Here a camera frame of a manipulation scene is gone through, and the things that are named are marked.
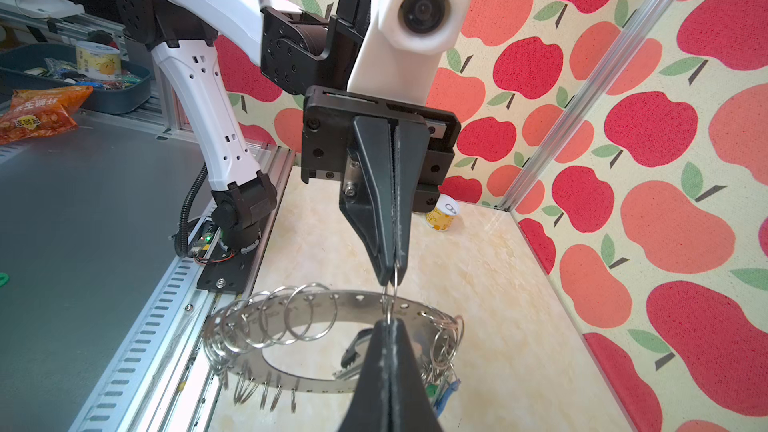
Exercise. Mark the yellow can white lid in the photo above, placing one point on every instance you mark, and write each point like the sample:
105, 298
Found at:
446, 210

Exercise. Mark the key with blue tag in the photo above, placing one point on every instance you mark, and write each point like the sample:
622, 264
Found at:
440, 394

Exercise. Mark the metal disc with key rings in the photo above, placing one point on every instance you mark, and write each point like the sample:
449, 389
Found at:
290, 340

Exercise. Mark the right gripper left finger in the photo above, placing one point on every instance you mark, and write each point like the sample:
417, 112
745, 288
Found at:
370, 407

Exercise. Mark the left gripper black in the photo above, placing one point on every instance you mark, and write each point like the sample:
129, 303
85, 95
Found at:
389, 157

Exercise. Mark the dark tray with items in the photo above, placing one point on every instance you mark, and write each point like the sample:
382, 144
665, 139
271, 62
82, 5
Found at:
43, 66

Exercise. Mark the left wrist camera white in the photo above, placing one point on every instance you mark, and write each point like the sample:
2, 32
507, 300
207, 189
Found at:
403, 46

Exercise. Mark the front aluminium rail frame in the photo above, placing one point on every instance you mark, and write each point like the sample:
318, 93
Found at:
95, 287

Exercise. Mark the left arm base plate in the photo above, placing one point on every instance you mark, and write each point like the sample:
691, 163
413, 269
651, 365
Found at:
222, 269

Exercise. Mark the orange snack bag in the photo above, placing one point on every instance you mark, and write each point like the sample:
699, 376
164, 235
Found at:
42, 113

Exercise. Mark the silver key with black tag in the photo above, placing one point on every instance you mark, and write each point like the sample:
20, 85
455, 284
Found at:
357, 349

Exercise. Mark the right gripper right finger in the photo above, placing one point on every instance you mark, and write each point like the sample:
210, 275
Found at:
409, 406

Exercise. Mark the right aluminium corner post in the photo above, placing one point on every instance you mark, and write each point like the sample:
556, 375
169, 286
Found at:
607, 71

